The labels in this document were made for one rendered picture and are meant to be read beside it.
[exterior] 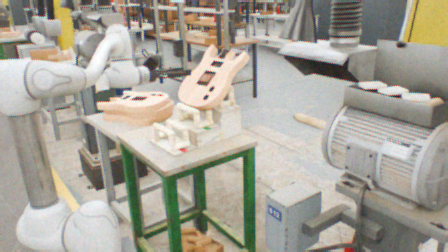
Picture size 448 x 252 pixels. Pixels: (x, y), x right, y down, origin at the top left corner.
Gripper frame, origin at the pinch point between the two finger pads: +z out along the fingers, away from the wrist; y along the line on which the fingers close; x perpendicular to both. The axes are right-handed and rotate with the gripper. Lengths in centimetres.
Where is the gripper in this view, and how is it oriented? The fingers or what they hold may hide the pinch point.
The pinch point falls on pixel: (182, 71)
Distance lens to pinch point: 206.9
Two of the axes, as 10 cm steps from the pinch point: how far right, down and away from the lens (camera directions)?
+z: 8.1, -1.6, 5.7
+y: 5.9, 2.7, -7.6
